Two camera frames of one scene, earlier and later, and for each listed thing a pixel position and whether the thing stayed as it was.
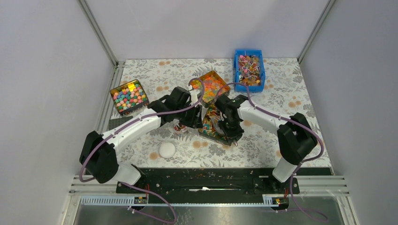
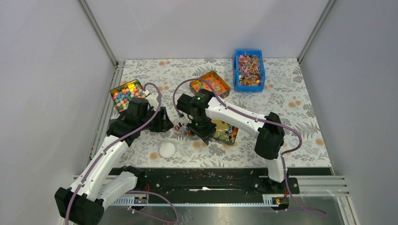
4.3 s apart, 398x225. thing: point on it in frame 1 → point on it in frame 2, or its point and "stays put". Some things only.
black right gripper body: x=232 y=128 → x=203 y=126
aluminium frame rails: x=79 y=188 stays put
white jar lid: x=167 y=150 stays put
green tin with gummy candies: x=213 y=86 stays put
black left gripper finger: x=192 y=119 → x=162 y=125
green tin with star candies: x=129 y=97 stays put
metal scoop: x=217 y=125 → x=197 y=136
